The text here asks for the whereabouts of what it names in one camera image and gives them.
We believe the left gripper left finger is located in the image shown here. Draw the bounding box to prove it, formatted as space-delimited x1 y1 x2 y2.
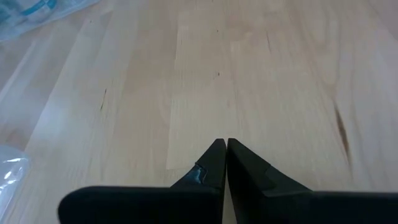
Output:
57 138 227 224

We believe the clear plastic bin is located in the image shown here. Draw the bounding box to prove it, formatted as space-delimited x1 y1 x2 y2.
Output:
0 144 32 220
0 0 102 43

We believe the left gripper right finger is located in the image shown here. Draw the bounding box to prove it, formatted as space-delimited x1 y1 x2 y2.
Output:
226 138 398 224

